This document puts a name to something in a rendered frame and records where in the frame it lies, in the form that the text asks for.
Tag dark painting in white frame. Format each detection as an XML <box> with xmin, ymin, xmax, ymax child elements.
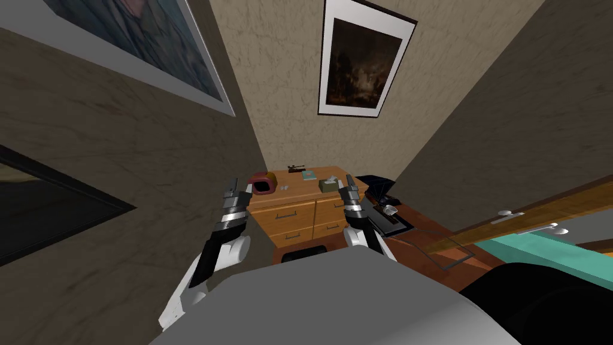
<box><xmin>318</xmin><ymin>0</ymin><xmax>419</xmax><ymax>119</ymax></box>

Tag wooden bed with teal cover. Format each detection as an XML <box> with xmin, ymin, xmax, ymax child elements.
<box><xmin>421</xmin><ymin>174</ymin><xmax>613</xmax><ymax>290</ymax></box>

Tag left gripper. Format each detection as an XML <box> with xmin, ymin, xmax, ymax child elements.
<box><xmin>221</xmin><ymin>177</ymin><xmax>254</xmax><ymax>208</ymax></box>

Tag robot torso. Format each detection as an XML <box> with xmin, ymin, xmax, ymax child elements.
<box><xmin>148</xmin><ymin>243</ymin><xmax>523</xmax><ymax>345</ymax></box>

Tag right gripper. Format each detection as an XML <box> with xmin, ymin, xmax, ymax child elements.
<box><xmin>337</xmin><ymin>174</ymin><xmax>360</xmax><ymax>205</ymax></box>

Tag red-brown wooden desk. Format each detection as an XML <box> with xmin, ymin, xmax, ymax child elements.
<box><xmin>366</xmin><ymin>189</ymin><xmax>506</xmax><ymax>294</ymax></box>

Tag wooden drawer front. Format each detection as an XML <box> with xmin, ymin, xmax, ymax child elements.
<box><xmin>253</xmin><ymin>201</ymin><xmax>317</xmax><ymax>228</ymax></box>
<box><xmin>313</xmin><ymin>216</ymin><xmax>348</xmax><ymax>240</ymax></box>
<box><xmin>314</xmin><ymin>196</ymin><xmax>348</xmax><ymax>219</ymax></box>
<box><xmin>265</xmin><ymin>222</ymin><xmax>315</xmax><ymax>249</ymax></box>

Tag red hollow box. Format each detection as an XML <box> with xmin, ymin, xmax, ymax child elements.
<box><xmin>247</xmin><ymin>171</ymin><xmax>278</xmax><ymax>196</ymax></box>

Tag wooden dresser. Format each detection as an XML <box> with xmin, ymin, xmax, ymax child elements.
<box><xmin>248</xmin><ymin>165</ymin><xmax>371</xmax><ymax>250</ymax></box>

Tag blue painting in white frame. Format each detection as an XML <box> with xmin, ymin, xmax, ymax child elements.
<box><xmin>0</xmin><ymin>0</ymin><xmax>237</xmax><ymax>118</ymax></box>

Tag green tissue box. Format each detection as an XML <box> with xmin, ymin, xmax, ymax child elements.
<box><xmin>318</xmin><ymin>175</ymin><xmax>341</xmax><ymax>194</ymax></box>

